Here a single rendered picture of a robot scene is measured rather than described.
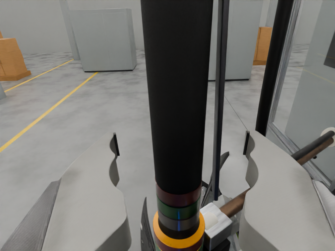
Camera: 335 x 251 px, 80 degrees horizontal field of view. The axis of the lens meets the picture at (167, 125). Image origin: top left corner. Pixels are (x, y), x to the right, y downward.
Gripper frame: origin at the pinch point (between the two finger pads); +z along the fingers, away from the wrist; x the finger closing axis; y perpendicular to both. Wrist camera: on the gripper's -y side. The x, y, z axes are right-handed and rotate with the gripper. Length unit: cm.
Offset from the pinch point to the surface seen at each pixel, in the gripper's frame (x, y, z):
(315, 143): 19.7, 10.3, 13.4
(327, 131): 24.0, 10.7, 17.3
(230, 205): 5.4, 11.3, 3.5
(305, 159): 17.6, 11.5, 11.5
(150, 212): -27, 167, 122
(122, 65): -186, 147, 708
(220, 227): 3.8, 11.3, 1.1
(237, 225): 19, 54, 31
